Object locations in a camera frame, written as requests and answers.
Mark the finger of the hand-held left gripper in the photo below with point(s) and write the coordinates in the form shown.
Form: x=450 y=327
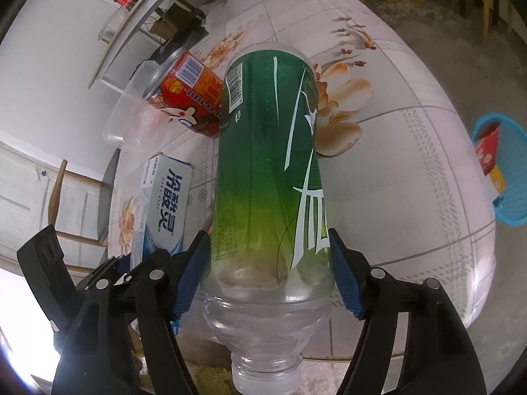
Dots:
x=111 y=265

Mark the white shelf table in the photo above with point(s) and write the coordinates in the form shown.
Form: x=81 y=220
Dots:
x=136 y=20

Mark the red snack can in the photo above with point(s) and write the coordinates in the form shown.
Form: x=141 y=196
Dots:
x=193 y=90

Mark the white and blue toothpaste box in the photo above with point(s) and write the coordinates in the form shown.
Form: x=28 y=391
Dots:
x=164 y=197

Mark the clear plastic container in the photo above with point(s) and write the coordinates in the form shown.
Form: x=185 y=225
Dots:
x=123 y=111

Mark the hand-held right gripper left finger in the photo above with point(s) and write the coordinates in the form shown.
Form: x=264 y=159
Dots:
x=189 y=275

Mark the blue plastic mesh basket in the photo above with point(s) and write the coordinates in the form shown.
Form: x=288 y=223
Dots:
x=514 y=201

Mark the glass pot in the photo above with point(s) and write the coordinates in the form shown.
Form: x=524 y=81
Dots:
x=111 y=28

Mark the yellow fluffy cloth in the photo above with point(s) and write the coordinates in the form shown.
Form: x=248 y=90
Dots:
x=206 y=380

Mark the wooden chair with dark seat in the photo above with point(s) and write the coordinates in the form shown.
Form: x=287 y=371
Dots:
x=487 y=12
x=55 y=189

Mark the white pillow bag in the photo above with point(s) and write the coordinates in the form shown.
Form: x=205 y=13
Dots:
x=247 y=0

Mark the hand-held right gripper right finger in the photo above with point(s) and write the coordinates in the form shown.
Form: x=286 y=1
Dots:
x=346 y=275

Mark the yellow and white packet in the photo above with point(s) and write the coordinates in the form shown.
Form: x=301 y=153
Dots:
x=498 y=181

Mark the floral tablecloth table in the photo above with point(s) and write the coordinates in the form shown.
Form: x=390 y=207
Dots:
x=411 y=173

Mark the clear bottle with green label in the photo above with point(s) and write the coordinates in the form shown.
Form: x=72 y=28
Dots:
x=263 y=152

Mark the red paper box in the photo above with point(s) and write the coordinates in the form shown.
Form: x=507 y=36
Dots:
x=488 y=152

